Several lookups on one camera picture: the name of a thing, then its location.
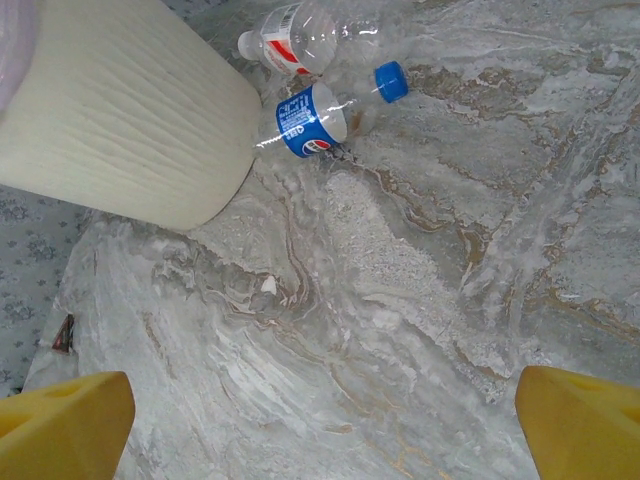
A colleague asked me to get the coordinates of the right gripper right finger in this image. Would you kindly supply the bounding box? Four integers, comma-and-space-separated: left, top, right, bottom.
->
514, 365, 640, 480

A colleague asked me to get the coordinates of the cream ribbed bin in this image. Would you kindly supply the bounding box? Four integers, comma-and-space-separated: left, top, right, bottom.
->
0, 0, 264, 232

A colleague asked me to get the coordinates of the blue-label blue-cap clear bottle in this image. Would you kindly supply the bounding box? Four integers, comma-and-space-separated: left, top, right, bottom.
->
253, 59, 410, 160

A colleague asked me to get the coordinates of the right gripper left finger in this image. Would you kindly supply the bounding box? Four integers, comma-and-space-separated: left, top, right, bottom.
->
0, 371, 136, 480

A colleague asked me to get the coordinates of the small brown scrap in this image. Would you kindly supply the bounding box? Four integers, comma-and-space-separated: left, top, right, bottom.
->
51, 313, 77, 355

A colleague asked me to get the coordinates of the barcode red-white label bottle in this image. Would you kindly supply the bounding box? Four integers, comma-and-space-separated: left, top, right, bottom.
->
237, 0, 384, 77

